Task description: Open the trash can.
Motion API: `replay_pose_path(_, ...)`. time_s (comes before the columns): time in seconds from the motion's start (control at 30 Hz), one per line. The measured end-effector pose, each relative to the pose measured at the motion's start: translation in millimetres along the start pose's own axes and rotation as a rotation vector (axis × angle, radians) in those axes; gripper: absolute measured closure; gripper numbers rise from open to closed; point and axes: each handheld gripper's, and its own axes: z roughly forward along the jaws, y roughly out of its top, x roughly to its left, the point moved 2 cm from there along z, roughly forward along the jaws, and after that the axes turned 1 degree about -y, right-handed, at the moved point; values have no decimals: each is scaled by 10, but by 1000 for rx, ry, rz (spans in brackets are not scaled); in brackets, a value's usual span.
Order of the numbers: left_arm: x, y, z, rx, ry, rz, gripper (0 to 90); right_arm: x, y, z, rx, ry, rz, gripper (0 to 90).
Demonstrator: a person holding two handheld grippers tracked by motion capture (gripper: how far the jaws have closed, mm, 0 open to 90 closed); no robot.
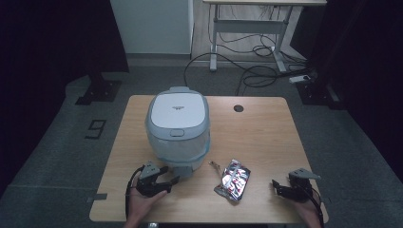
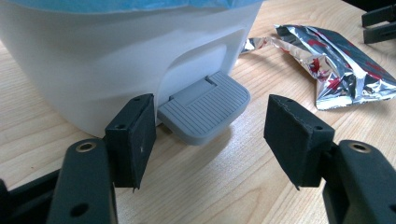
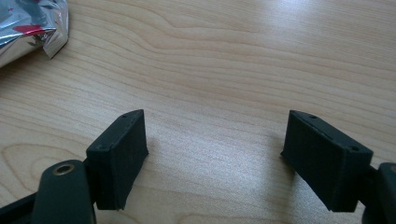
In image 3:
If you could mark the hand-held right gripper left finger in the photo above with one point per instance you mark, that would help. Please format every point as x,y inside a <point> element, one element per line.
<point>118,161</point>

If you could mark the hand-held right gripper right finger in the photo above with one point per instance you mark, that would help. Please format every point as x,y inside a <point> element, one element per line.
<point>323,161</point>

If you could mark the silver foil snack bag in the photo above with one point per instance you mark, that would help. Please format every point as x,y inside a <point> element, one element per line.
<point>28,28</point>

